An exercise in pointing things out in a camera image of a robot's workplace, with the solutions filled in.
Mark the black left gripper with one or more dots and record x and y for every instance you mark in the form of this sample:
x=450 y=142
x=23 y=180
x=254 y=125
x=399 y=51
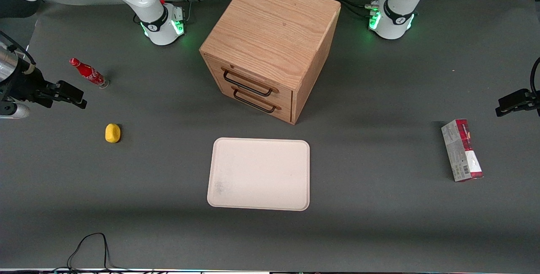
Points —
x=517 y=100

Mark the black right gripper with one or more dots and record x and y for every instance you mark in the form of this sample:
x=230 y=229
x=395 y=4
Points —
x=26 y=82

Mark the red coke bottle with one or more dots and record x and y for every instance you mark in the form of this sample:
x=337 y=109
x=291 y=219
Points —
x=88 y=73

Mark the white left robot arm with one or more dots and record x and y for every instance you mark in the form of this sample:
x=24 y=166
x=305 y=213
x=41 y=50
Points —
x=396 y=17

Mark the beige plastic tray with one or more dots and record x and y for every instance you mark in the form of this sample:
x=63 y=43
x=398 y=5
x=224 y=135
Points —
x=259 y=174

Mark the yellow lemon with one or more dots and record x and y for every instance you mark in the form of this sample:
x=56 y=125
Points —
x=112 y=133

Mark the red grey carton box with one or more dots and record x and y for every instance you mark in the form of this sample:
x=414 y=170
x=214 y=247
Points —
x=462 y=149

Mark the wooden drawer cabinet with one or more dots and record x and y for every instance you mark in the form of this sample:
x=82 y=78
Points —
x=270 y=33

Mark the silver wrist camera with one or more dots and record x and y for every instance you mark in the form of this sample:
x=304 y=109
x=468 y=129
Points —
x=12 y=111

